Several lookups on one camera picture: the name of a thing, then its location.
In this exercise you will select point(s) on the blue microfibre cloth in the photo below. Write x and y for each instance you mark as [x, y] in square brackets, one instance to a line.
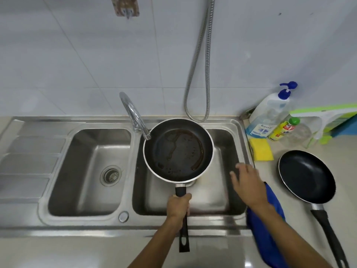
[262, 234]

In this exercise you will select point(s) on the brown adhesive wall hook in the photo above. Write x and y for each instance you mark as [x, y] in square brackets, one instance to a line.
[124, 5]

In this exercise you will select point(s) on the blue cutting board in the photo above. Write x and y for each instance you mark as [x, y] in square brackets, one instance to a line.
[348, 128]

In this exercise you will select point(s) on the chrome faucet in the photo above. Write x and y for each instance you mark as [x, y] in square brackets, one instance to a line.
[134, 111]

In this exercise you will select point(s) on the person's left hand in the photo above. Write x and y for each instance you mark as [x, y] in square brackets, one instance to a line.
[178, 207]

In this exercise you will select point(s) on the clear pump soap bottle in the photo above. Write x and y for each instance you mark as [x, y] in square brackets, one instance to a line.
[265, 114]

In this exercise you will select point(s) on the small yellow bottle green cap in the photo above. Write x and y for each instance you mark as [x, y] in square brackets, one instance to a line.
[283, 129]

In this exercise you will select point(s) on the person's left forearm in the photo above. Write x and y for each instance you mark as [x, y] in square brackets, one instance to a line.
[156, 242]

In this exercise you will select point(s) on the green white squeegee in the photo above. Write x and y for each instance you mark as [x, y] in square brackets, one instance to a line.
[320, 113]

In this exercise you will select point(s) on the small black frying pan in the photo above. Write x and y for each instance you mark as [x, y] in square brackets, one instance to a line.
[306, 175]

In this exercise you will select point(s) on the person's right hand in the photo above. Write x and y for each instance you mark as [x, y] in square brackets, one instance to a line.
[251, 187]

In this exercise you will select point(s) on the medium black frying pan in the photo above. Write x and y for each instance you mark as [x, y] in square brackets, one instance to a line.
[178, 150]

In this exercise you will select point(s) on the stainless steel double sink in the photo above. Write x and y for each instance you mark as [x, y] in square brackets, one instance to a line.
[83, 153]

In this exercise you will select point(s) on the person's right forearm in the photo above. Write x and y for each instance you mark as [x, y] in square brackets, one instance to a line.
[290, 237]

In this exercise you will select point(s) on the yellow sponge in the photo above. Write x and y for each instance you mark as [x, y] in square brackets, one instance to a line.
[260, 149]

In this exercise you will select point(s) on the metal sink strainer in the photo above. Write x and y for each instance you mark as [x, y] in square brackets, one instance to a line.
[111, 175]

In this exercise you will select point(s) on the clear glass cup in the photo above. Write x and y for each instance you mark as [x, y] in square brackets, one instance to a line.
[298, 135]

